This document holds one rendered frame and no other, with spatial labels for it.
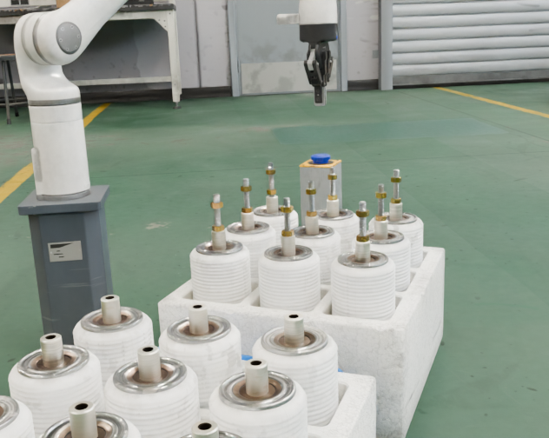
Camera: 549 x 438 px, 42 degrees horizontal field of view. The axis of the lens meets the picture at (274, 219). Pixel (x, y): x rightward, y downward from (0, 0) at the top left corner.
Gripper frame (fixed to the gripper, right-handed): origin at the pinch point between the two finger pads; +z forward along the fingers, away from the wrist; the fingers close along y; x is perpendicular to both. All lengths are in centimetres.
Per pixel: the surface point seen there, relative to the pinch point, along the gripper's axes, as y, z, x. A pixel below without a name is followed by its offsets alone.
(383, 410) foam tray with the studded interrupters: -49, 40, -24
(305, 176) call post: -3.4, 15.9, 2.5
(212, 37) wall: 426, -2, 227
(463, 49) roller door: 518, 17, 32
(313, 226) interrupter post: -29.8, 18.3, -7.6
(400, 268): -32.0, 23.7, -22.7
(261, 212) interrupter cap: -18.8, 19.6, 6.1
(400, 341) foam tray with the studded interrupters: -49, 29, -26
